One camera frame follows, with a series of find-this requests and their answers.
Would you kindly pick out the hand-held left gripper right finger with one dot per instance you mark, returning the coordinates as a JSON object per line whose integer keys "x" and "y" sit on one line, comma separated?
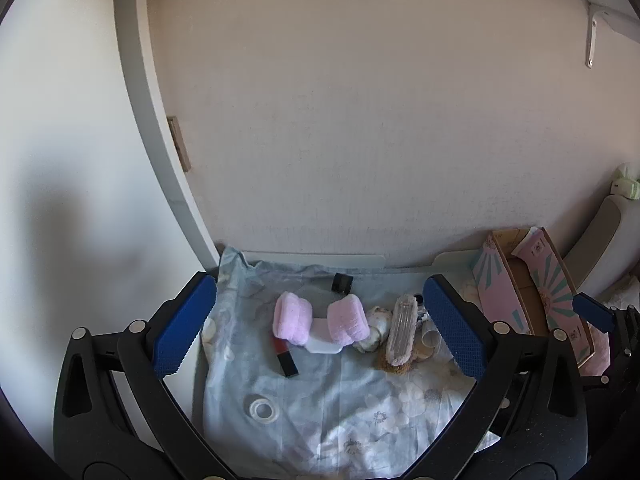
{"x": 452, "y": 330}

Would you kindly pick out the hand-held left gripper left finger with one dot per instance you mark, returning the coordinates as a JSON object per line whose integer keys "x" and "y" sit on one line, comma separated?
{"x": 182, "y": 325}

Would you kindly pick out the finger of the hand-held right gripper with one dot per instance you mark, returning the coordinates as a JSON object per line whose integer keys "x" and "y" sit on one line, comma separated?
{"x": 592, "y": 311}

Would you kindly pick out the cardboard box with pink flaps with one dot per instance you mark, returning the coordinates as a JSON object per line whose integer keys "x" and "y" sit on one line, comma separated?
{"x": 525, "y": 285}

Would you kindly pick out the pink plush roll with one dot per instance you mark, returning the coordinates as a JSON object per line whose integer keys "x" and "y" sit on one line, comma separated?
{"x": 347, "y": 320}
{"x": 292, "y": 320}

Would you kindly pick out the white square case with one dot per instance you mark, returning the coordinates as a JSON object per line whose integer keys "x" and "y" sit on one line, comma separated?
{"x": 327, "y": 342}

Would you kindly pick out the beige cylinder tube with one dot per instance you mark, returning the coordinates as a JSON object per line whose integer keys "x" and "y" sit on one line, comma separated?
{"x": 429, "y": 344}

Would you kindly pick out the brown fluffy pad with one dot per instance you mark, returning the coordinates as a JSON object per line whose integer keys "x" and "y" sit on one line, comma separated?
{"x": 387, "y": 364}

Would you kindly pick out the clear tape roll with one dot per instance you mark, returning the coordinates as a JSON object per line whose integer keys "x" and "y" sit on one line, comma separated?
{"x": 252, "y": 407}

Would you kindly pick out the red and black lipstick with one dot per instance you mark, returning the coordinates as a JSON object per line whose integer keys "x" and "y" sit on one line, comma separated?
{"x": 286, "y": 357}

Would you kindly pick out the small black jar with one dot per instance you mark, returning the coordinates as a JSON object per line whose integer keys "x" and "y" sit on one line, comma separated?
{"x": 342, "y": 284}

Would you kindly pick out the green and white packet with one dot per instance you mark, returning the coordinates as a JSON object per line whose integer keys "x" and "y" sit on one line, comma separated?
{"x": 627, "y": 185}

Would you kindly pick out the blue floral cloth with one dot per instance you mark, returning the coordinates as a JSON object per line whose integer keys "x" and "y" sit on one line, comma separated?
{"x": 325, "y": 410}

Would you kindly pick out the small wooden wall block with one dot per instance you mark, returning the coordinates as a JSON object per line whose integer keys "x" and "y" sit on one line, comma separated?
{"x": 179, "y": 144}

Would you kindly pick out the white curved frame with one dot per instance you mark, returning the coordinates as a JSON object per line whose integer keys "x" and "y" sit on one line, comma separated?
{"x": 145, "y": 110}

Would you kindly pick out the white shelf bracket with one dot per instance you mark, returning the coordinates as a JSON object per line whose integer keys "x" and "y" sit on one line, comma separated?
{"x": 607, "y": 15}

